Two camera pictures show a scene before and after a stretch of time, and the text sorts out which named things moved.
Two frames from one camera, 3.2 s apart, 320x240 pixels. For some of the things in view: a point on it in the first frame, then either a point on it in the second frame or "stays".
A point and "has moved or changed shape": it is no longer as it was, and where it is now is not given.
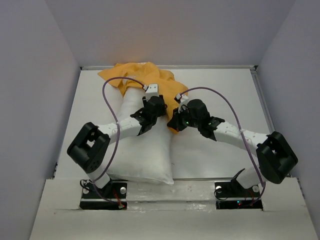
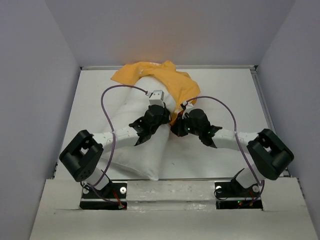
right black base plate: (233, 195) stays
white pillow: (145, 157) has moved or changed shape
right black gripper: (174, 122) -> (176, 128)
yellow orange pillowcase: (122, 75) has moved or changed shape
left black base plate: (112, 197) stays
